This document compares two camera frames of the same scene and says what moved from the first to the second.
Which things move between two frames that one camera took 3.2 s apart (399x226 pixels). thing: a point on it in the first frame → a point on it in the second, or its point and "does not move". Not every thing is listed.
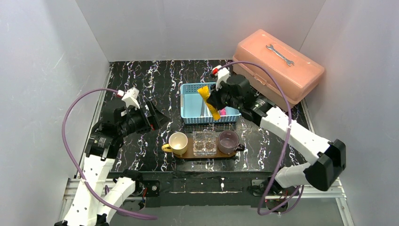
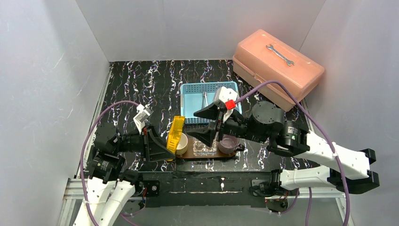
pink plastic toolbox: (299, 74) does not move
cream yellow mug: (178, 143) does not move
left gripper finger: (156, 118) → (154, 150)
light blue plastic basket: (195, 109) does not move
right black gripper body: (216, 99) → (218, 125)
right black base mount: (259, 187) does not move
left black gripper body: (149, 117) → (147, 142)
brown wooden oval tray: (189, 153) does not move
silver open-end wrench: (288, 61) does not move
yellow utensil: (204, 92) → (174, 134)
